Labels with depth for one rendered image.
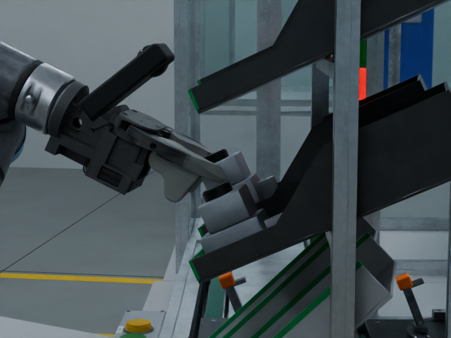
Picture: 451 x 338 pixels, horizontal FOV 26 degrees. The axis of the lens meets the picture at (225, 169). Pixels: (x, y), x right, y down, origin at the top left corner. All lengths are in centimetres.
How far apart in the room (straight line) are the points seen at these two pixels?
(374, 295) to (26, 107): 46
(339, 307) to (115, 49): 882
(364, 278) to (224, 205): 15
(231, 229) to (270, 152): 150
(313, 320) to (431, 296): 123
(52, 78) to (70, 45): 863
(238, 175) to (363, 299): 25
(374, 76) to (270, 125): 90
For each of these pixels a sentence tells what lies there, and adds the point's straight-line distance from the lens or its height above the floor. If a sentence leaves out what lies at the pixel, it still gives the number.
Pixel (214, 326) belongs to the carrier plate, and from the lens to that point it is 151.
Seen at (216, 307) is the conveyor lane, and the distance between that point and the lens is 169.
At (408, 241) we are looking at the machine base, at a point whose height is 86.
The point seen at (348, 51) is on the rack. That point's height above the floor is 140.
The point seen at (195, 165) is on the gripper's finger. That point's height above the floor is 127.
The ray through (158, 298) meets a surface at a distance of 206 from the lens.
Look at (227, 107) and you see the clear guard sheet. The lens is 271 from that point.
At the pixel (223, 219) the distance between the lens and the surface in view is 95.
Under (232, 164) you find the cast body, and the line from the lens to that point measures 108.
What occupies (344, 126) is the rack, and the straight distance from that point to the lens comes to 85.
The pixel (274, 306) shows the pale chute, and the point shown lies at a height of 113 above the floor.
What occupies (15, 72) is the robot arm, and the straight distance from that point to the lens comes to 113.
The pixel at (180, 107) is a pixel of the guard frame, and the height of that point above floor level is 124.
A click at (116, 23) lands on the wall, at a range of 963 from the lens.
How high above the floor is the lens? 143
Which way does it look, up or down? 8 degrees down
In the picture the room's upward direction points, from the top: straight up
